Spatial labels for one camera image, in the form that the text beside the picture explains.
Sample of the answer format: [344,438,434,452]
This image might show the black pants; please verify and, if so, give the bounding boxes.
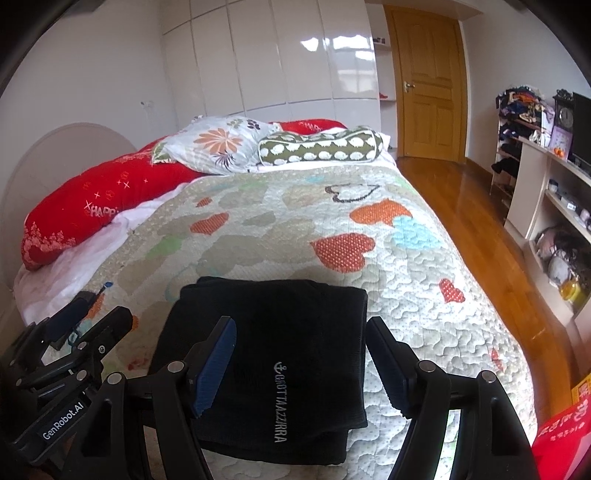
[149,277,368,465]

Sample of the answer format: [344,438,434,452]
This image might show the red paper bag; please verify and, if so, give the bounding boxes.
[532,398,590,479]

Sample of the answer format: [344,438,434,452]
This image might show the yellow box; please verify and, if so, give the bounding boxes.
[571,374,591,404]

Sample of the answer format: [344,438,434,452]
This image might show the white bed sheet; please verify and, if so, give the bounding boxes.
[13,183,186,325]

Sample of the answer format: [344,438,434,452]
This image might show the long red pillow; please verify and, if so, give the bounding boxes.
[21,142,202,271]

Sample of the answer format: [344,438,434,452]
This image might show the rounded beige headboard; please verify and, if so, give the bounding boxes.
[1,123,135,287]

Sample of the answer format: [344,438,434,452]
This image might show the white shelf cabinet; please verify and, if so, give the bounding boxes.
[504,138,590,373]

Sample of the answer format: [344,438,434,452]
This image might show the heart patterned quilt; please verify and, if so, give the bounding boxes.
[82,165,538,438]

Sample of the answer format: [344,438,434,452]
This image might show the white floral pillow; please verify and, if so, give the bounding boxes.
[151,115,280,175]

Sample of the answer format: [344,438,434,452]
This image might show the black television screen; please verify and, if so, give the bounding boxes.
[571,92,591,165]

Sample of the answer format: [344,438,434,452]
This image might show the green white bolster pillow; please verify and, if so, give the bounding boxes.
[259,127,385,166]

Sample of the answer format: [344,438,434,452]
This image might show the pile of clothes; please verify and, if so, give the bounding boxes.
[492,85,555,195]

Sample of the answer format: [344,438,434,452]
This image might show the small desk clock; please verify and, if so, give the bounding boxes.
[554,89,574,133]

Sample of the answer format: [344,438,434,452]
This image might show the white glossy wardrobe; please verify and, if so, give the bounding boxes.
[159,0,381,130]

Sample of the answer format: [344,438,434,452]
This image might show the wooden door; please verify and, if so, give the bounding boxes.
[385,6,468,163]

